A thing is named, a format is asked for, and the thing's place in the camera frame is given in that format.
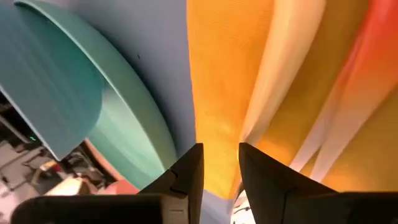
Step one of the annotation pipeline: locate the yellow cloth napkin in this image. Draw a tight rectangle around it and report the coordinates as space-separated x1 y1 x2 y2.
186 0 398 200

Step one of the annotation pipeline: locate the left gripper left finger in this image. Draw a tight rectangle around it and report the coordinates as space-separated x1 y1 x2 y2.
138 142 205 224

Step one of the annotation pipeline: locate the teal round plate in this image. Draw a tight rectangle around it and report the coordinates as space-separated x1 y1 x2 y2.
14 0 178 190

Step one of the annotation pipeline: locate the spoon with orange handle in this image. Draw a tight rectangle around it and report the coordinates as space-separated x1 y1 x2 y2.
289 0 398 172

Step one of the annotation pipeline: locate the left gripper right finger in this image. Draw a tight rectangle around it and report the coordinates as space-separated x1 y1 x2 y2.
238 142 338 224

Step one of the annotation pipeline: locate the pink ribbed cup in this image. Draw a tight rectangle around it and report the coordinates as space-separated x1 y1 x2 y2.
83 139 140 195

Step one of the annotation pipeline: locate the blue ribbed bowl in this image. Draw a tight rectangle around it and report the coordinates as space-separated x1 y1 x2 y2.
0 0 104 162

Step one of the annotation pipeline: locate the light blue plastic tray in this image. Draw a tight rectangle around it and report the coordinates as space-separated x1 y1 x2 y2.
46 0 234 224

